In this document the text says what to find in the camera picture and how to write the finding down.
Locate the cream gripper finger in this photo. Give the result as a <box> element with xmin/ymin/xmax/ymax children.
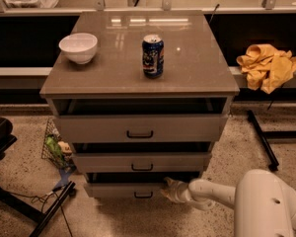
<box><xmin>165</xmin><ymin>177</ymin><xmax>181</xmax><ymax>188</ymax></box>
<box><xmin>161</xmin><ymin>189</ymin><xmax>175</xmax><ymax>201</ymax></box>

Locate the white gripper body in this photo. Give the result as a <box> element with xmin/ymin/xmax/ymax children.
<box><xmin>173</xmin><ymin>182</ymin><xmax>190</xmax><ymax>203</ymax></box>

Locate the grey drawer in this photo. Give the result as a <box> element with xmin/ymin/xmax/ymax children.
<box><xmin>84</xmin><ymin>183</ymin><xmax>166</xmax><ymax>198</ymax></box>
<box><xmin>73</xmin><ymin>153</ymin><xmax>211</xmax><ymax>173</ymax></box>
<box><xmin>54</xmin><ymin>115</ymin><xmax>228</xmax><ymax>143</ymax></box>

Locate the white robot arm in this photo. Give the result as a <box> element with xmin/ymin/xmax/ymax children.
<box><xmin>161</xmin><ymin>169</ymin><xmax>296</xmax><ymax>237</ymax></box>

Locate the grey drawer cabinet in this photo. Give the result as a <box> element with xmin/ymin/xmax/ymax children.
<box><xmin>40</xmin><ymin>11</ymin><xmax>239</xmax><ymax>184</ymax></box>

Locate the black stand leg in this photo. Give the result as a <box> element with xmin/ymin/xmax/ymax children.
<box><xmin>247</xmin><ymin>111</ymin><xmax>296</xmax><ymax>172</ymax></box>

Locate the blue soda can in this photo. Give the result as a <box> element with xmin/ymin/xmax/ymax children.
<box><xmin>142</xmin><ymin>35</ymin><xmax>164</xmax><ymax>78</ymax></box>

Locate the yellow crumpled cloth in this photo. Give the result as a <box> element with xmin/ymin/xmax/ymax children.
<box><xmin>236</xmin><ymin>44</ymin><xmax>296</xmax><ymax>94</ymax></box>

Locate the white ceramic bowl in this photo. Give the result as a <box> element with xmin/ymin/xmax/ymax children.
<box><xmin>58</xmin><ymin>33</ymin><xmax>98</xmax><ymax>64</ymax></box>

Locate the black chair base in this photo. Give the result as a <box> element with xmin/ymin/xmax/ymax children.
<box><xmin>0</xmin><ymin>116</ymin><xmax>78</xmax><ymax>237</ymax></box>

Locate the black floor cable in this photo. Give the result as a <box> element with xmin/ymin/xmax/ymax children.
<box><xmin>9</xmin><ymin>191</ymin><xmax>74</xmax><ymax>237</ymax></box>

